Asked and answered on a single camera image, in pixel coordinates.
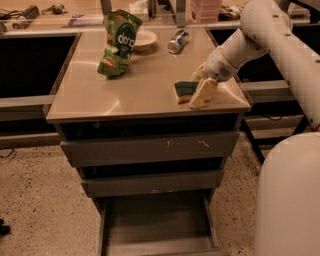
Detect grey drawer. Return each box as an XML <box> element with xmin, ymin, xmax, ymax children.
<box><xmin>82</xmin><ymin>169</ymin><xmax>223</xmax><ymax>198</ymax></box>
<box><xmin>97</xmin><ymin>191</ymin><xmax>230</xmax><ymax>256</ymax></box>
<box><xmin>61</xmin><ymin>131</ymin><xmax>239</xmax><ymax>168</ymax></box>

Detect bottom grey drawer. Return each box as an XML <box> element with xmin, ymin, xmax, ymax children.
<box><xmin>97</xmin><ymin>191</ymin><xmax>230</xmax><ymax>256</ymax></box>

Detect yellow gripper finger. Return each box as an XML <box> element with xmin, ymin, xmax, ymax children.
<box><xmin>189</xmin><ymin>78</ymin><xmax>218</xmax><ymax>109</ymax></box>
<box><xmin>191</xmin><ymin>63</ymin><xmax>207</xmax><ymax>81</ymax></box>

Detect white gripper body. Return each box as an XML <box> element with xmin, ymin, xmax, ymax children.
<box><xmin>205</xmin><ymin>47</ymin><xmax>239</xmax><ymax>82</ymax></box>

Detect top grey drawer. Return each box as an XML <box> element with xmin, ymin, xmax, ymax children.
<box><xmin>61</xmin><ymin>131</ymin><xmax>239</xmax><ymax>168</ymax></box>

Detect black coiled tool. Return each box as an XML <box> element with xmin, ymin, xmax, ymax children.
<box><xmin>0</xmin><ymin>5</ymin><xmax>40</xmax><ymax>30</ymax></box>

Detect green snack bag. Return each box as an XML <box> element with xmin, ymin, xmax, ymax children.
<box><xmin>97</xmin><ymin>9</ymin><xmax>142</xmax><ymax>77</ymax></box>

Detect black cable on floor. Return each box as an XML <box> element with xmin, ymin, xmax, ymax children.
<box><xmin>0</xmin><ymin>147</ymin><xmax>16</xmax><ymax>160</ymax></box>

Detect grey drawer cabinet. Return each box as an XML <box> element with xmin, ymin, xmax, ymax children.
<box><xmin>45</xmin><ymin>26</ymin><xmax>252</xmax><ymax>256</ymax></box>

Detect silver soda can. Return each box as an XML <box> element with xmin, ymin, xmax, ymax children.
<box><xmin>167</xmin><ymin>29</ymin><xmax>189</xmax><ymax>54</ymax></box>

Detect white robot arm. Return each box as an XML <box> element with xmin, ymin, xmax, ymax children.
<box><xmin>192</xmin><ymin>0</ymin><xmax>320</xmax><ymax>256</ymax></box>

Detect pink stacked plastic bins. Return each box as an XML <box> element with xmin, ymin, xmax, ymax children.
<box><xmin>190</xmin><ymin>0</ymin><xmax>222</xmax><ymax>23</ymax></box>

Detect middle grey drawer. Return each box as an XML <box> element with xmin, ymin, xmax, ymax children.
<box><xmin>82</xmin><ymin>169</ymin><xmax>223</xmax><ymax>198</ymax></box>

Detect white bowl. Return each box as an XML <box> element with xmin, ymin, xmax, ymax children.
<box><xmin>134</xmin><ymin>30</ymin><xmax>157</xmax><ymax>52</ymax></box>

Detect green and yellow sponge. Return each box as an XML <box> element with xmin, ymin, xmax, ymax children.
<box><xmin>174</xmin><ymin>81</ymin><xmax>198</xmax><ymax>104</ymax></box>

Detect black object on floor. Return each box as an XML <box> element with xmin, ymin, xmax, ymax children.
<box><xmin>0</xmin><ymin>219</ymin><xmax>11</xmax><ymax>236</ymax></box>

